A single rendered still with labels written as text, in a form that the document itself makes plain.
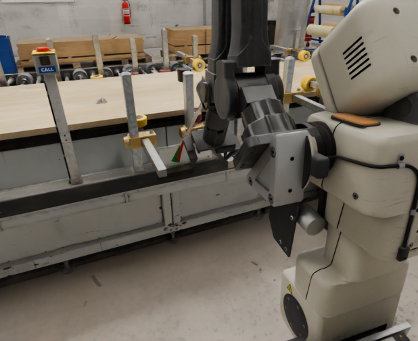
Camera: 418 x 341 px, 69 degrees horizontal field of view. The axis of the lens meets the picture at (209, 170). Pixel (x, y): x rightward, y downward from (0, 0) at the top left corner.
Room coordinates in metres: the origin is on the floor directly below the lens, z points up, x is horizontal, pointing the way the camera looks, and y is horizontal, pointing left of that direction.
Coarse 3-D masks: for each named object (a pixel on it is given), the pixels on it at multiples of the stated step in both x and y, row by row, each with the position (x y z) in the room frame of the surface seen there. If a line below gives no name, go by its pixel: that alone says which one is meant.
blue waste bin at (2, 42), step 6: (0, 36) 6.09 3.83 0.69; (6, 36) 5.92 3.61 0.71; (0, 42) 5.68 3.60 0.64; (6, 42) 5.78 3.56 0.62; (12, 42) 5.93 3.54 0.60; (0, 48) 5.66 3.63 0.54; (6, 48) 5.75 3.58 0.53; (0, 54) 5.64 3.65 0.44; (6, 54) 5.72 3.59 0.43; (12, 54) 5.87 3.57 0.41; (0, 60) 5.63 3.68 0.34; (6, 60) 5.69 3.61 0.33; (12, 60) 5.81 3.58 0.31; (6, 66) 5.67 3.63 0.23; (12, 66) 5.77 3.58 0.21; (6, 72) 5.66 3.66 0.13; (12, 72) 5.74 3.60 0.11
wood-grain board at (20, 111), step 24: (168, 72) 2.20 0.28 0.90; (192, 72) 2.20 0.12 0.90; (312, 72) 2.20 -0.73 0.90; (0, 96) 1.64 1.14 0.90; (24, 96) 1.64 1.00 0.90; (72, 96) 1.64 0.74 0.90; (96, 96) 1.64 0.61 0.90; (120, 96) 1.64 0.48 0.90; (144, 96) 1.64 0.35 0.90; (168, 96) 1.64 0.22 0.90; (312, 96) 1.73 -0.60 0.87; (0, 120) 1.28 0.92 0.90; (24, 120) 1.28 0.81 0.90; (48, 120) 1.28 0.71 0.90; (72, 120) 1.28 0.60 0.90; (96, 120) 1.28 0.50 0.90; (120, 120) 1.31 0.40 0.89
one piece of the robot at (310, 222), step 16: (304, 192) 0.51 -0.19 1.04; (272, 208) 0.57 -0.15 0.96; (288, 208) 0.51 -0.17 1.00; (304, 208) 0.50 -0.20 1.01; (272, 224) 0.56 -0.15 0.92; (288, 224) 0.50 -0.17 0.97; (304, 224) 0.47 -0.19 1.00; (320, 224) 0.47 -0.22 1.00; (288, 240) 0.50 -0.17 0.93; (288, 256) 0.49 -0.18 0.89
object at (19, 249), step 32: (96, 128) 1.32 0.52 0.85; (128, 128) 1.38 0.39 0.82; (160, 128) 1.44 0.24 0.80; (0, 160) 1.17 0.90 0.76; (32, 160) 1.21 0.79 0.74; (64, 160) 1.26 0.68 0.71; (96, 160) 1.31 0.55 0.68; (128, 160) 1.37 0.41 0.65; (192, 192) 1.54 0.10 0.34; (224, 192) 1.62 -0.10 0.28; (256, 192) 1.71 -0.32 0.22; (32, 224) 1.21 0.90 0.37; (64, 224) 1.26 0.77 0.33; (96, 224) 1.32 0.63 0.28; (128, 224) 1.38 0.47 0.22; (160, 224) 1.45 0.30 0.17; (192, 224) 1.50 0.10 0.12; (224, 224) 1.61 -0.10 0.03; (0, 256) 1.13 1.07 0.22; (32, 256) 1.18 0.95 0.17; (64, 256) 1.21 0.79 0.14; (96, 256) 1.29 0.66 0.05
